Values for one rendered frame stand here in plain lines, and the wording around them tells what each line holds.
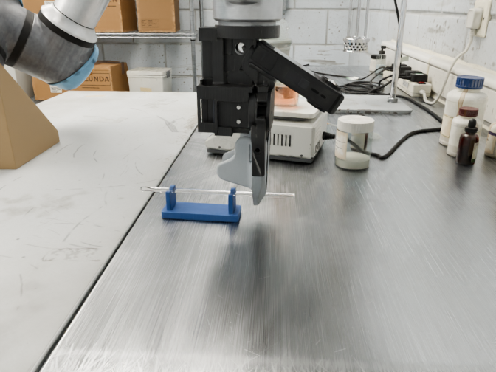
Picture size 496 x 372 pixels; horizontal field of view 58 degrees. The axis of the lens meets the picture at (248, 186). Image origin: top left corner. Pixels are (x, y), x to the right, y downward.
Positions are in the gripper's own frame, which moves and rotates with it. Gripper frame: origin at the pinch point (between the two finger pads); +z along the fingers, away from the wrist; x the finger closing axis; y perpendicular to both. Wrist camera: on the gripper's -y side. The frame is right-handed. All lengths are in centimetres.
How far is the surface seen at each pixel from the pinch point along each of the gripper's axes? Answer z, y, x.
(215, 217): 2.8, 5.6, 1.7
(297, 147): 0.3, -3.7, -21.8
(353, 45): -13, -16, -70
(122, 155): 3.7, 27.8, -22.6
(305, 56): 12, -3, -274
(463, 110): -5.3, -31.9, -29.8
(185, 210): 2.5, 9.7, 1.1
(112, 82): 25, 117, -224
